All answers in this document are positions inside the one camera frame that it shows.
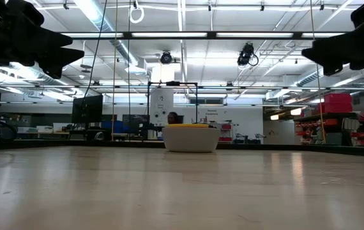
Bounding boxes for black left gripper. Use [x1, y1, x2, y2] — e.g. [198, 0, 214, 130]
[0, 0, 86, 80]

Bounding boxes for black overhead light bar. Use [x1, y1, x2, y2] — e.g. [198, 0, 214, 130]
[59, 31, 356, 41]

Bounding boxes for black ceiling camera with cable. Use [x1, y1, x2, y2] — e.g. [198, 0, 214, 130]
[236, 42, 260, 68]

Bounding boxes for person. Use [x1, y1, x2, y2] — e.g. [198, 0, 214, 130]
[167, 111, 181, 126]

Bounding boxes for red storage bins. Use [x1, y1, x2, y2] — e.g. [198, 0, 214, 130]
[317, 93, 354, 114]

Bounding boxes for black storage shelf rack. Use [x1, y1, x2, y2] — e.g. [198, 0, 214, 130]
[293, 111, 364, 147]

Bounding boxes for white pillar with sign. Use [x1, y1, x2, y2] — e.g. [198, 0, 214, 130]
[149, 65, 176, 126]

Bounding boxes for black metal frame stand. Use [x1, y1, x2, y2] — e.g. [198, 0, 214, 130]
[147, 80, 199, 126]

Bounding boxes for black hanging cable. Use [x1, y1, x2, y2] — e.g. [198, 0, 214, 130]
[82, 0, 109, 98]

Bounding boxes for white looped hanging cable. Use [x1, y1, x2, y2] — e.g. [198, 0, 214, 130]
[129, 0, 146, 24]

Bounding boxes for yellow hanging cable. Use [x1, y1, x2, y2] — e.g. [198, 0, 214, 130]
[308, 0, 327, 144]
[111, 0, 119, 141]

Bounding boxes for black computer monitor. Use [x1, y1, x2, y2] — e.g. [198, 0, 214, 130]
[71, 94, 104, 125]

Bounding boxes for grey plastic bowl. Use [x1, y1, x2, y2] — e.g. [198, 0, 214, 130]
[162, 125, 222, 153]

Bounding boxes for black round ceiling camera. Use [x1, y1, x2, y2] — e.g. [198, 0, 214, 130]
[160, 50, 174, 65]

